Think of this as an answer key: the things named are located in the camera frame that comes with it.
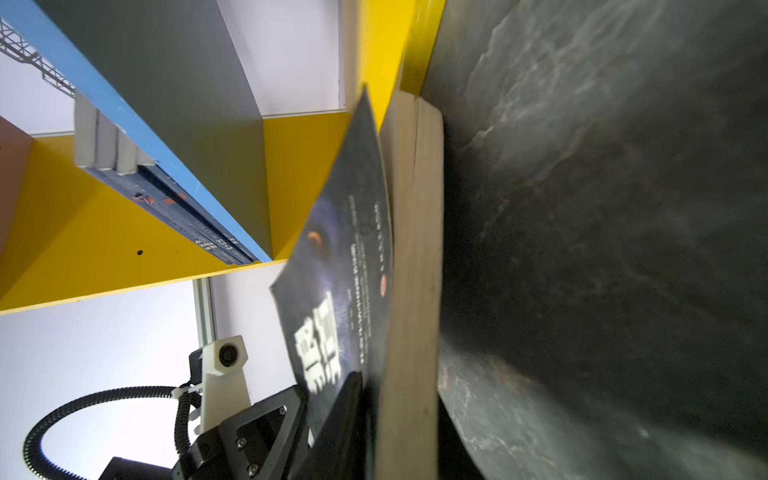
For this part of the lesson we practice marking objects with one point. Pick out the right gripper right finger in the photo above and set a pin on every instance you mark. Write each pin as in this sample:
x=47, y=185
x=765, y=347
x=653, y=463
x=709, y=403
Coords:
x=454, y=461

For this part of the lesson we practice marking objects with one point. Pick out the yellow bookshelf pink blue shelves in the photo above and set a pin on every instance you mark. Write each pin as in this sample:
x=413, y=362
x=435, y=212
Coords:
x=242, y=103

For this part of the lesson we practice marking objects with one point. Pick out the blue book Lunyu label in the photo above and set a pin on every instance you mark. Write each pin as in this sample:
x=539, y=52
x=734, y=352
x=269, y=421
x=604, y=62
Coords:
x=105, y=152

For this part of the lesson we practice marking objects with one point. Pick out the black wolf cover book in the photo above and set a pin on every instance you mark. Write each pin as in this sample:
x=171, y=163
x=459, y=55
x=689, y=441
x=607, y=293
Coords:
x=361, y=290

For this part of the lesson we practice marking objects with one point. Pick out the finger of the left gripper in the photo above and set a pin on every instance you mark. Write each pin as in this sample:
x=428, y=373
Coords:
x=268, y=440

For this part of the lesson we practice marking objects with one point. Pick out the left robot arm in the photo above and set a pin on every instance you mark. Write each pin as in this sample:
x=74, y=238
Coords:
x=146, y=433

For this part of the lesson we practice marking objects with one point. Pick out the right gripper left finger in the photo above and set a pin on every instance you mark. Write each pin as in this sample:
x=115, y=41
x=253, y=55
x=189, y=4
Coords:
x=338, y=452

